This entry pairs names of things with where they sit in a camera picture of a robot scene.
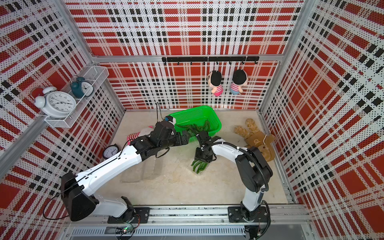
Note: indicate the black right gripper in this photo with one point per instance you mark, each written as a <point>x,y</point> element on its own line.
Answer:
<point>197,155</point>

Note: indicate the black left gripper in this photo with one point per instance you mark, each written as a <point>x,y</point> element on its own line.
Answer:
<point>179,142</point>

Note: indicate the green plastic basket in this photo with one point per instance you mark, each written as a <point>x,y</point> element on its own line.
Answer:
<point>199,118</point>

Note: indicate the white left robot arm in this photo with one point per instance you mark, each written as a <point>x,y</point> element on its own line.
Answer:
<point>79,192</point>

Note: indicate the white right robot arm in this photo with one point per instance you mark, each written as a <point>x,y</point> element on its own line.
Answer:
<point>253,168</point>

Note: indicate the pink striped plush toy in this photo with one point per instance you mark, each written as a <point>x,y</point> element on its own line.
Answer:
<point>143,132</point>

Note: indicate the brown plush bear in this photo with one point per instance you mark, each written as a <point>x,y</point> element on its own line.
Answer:
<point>254,137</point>

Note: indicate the black alarm clock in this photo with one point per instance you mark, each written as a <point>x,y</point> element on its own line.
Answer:
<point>110,151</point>

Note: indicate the hanging doll pink shirt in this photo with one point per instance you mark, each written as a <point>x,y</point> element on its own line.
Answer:
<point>215,83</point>

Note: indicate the hanging doll striped shirt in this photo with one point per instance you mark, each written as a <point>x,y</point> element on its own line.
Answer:
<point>240,79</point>

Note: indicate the teal alarm clock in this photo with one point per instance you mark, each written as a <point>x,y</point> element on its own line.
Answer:
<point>81,88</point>

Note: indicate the green circuit board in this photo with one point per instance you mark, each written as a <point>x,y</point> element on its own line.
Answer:
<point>124,230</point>

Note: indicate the white alarm clock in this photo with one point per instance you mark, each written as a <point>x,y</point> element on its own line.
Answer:
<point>52,102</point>

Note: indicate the white wire wall shelf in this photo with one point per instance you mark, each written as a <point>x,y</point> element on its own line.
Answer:
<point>96,75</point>

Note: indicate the black hook rail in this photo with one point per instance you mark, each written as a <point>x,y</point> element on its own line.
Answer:
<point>210,59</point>

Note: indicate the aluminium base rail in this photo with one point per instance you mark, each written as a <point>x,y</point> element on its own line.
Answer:
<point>197,222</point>

